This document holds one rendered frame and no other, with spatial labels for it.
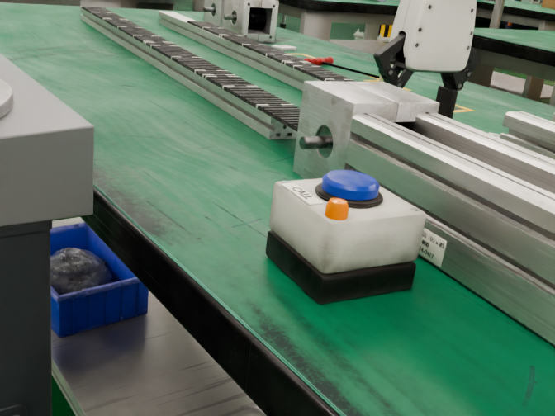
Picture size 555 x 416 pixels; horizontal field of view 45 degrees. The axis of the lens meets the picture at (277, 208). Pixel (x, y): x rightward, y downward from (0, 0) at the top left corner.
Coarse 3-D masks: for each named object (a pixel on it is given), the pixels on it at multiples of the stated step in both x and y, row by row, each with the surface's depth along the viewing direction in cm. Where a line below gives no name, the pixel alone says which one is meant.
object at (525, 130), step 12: (504, 120) 69; (516, 120) 68; (528, 120) 67; (540, 120) 67; (552, 120) 73; (516, 132) 69; (528, 132) 67; (540, 132) 65; (552, 132) 64; (528, 144) 67; (540, 144) 67; (552, 144) 66; (552, 156) 64
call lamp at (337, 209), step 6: (330, 198) 43; (336, 198) 43; (330, 204) 43; (336, 204) 43; (342, 204) 43; (330, 210) 43; (336, 210) 43; (342, 210) 43; (348, 210) 43; (330, 216) 43; (336, 216) 43; (342, 216) 43
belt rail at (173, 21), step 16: (160, 16) 164; (176, 16) 159; (192, 32) 149; (208, 32) 140; (224, 48) 134; (240, 48) 127; (256, 64) 122; (272, 64) 117; (288, 80) 113; (304, 80) 110; (320, 80) 104
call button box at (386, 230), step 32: (288, 192) 47; (320, 192) 46; (384, 192) 49; (288, 224) 47; (320, 224) 43; (352, 224) 43; (384, 224) 44; (416, 224) 46; (288, 256) 47; (320, 256) 44; (352, 256) 44; (384, 256) 46; (416, 256) 47; (320, 288) 44; (352, 288) 45; (384, 288) 47
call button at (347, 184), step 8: (328, 176) 47; (336, 176) 47; (344, 176) 47; (352, 176) 47; (360, 176) 47; (368, 176) 48; (328, 184) 46; (336, 184) 46; (344, 184) 45; (352, 184) 46; (360, 184) 46; (368, 184) 46; (376, 184) 46; (328, 192) 46; (336, 192) 45; (344, 192) 45; (352, 192) 45; (360, 192) 45; (368, 192) 45; (376, 192) 46; (360, 200) 45
